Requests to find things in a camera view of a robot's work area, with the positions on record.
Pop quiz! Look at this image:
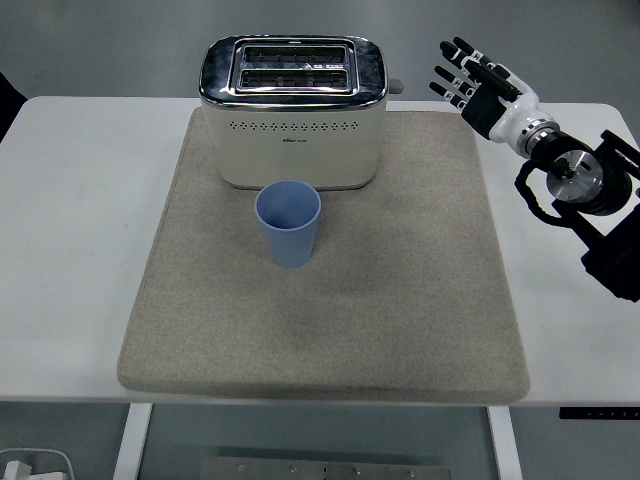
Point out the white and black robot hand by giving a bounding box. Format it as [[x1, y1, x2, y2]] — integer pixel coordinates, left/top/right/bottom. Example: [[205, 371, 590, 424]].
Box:
[[428, 36, 544, 147]]

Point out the blue ribbed plastic cup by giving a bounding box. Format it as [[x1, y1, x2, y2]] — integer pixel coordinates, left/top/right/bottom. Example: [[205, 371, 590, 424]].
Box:
[[254, 180, 322, 270]]

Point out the cream and chrome toaster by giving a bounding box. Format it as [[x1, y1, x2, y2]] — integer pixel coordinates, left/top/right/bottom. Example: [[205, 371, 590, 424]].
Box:
[[198, 34, 404, 193]]

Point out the beige felt mat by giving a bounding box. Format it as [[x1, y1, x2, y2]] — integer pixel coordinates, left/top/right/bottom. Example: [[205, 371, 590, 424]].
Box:
[[116, 108, 532, 405]]

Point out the black table control panel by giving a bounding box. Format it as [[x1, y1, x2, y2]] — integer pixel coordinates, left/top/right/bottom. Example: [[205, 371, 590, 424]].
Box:
[[558, 406, 640, 421]]

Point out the white table leg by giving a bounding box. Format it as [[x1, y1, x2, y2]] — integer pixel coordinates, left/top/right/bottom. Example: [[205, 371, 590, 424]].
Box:
[[110, 402, 154, 480], [487, 406, 524, 480]]

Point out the grey metal plate with screws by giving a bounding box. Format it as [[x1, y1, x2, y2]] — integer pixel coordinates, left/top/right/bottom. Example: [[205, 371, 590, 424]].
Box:
[[199, 455, 454, 480]]

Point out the person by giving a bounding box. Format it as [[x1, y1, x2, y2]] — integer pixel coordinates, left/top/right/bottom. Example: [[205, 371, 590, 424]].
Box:
[[0, 71, 29, 147]]

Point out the white block in bin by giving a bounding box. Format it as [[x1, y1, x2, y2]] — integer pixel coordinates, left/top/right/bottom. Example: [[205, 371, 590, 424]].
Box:
[[1, 460, 34, 480]]

